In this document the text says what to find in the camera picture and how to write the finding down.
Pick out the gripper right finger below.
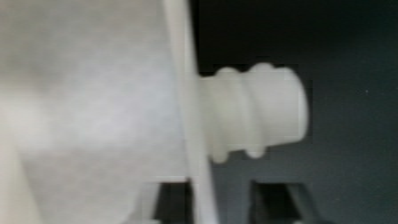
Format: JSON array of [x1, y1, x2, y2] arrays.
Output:
[[250, 182, 321, 224]]

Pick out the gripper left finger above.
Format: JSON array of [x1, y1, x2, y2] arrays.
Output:
[[138, 182, 194, 224]]

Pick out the white cabinet body box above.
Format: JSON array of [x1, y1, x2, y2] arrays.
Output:
[[0, 0, 310, 224]]

